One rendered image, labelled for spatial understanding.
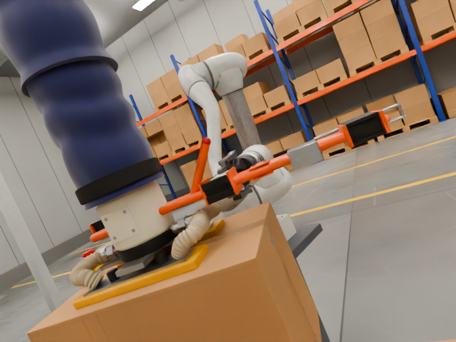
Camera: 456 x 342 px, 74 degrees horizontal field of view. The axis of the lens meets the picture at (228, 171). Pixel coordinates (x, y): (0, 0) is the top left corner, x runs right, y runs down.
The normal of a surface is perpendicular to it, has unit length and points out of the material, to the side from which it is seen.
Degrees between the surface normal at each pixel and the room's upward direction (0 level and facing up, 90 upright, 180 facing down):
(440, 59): 90
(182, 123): 90
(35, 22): 95
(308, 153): 90
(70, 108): 73
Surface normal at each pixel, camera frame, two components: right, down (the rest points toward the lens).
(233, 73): 0.38, 0.16
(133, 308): -0.20, 0.17
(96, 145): 0.11, -0.25
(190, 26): -0.40, 0.25
